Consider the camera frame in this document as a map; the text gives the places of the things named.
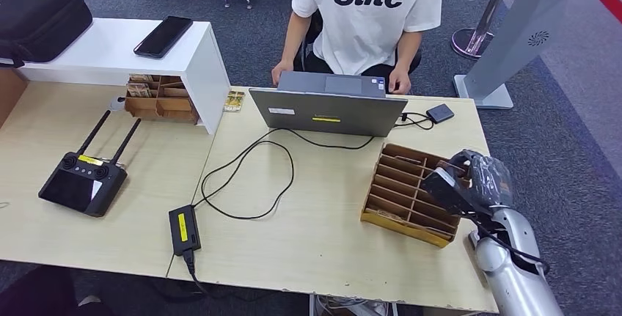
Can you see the small black external drive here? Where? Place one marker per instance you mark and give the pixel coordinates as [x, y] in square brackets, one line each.
[440, 113]

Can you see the person's left forearm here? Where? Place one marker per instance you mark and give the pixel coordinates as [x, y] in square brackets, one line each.
[408, 49]

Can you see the patterned room key card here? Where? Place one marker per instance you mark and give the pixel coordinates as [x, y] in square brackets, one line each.
[388, 215]

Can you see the cardboard slotted card organizer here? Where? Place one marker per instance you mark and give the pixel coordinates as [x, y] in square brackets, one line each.
[398, 192]

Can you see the person's right forearm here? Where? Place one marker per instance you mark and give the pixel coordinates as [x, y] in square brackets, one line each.
[295, 37]

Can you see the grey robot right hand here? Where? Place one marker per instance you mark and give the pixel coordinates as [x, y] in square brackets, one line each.
[491, 182]

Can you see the grey kiosk stand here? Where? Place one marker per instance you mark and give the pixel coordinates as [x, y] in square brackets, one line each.
[529, 22]

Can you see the black remote controller with antennas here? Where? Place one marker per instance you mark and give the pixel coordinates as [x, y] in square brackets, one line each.
[81, 188]

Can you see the small white round device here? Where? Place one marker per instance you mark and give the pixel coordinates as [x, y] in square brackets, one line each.
[117, 104]

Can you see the yellow patterned ID card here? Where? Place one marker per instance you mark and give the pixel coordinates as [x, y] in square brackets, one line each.
[234, 101]

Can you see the black power adapter yellow label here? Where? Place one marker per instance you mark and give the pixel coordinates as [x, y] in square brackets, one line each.
[184, 229]

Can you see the stack of patterned cards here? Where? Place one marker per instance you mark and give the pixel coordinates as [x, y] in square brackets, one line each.
[139, 90]

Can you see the grey laptop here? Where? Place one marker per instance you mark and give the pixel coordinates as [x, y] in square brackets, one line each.
[330, 113]

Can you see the person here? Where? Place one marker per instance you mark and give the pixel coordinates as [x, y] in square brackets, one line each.
[364, 37]

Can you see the brown box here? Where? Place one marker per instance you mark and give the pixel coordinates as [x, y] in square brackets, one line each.
[9, 93]

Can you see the chrome stanchion post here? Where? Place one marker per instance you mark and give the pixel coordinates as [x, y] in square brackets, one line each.
[471, 42]

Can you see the black carrying case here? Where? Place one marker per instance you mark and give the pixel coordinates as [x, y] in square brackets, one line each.
[34, 14]

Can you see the person's right hand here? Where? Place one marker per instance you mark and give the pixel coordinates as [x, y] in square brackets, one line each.
[282, 70]

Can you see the black office chair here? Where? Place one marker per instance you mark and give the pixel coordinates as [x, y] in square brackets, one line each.
[305, 59]

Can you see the small cardboard compartment organizer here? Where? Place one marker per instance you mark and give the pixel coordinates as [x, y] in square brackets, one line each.
[159, 107]

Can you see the black smartphone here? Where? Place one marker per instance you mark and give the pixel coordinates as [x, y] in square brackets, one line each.
[163, 37]

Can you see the person's left hand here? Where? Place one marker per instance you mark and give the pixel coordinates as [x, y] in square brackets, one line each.
[399, 80]

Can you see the white card reader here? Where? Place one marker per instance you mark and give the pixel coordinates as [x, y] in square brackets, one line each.
[472, 240]

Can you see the white desk shelf riser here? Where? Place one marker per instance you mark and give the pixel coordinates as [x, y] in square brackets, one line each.
[109, 48]

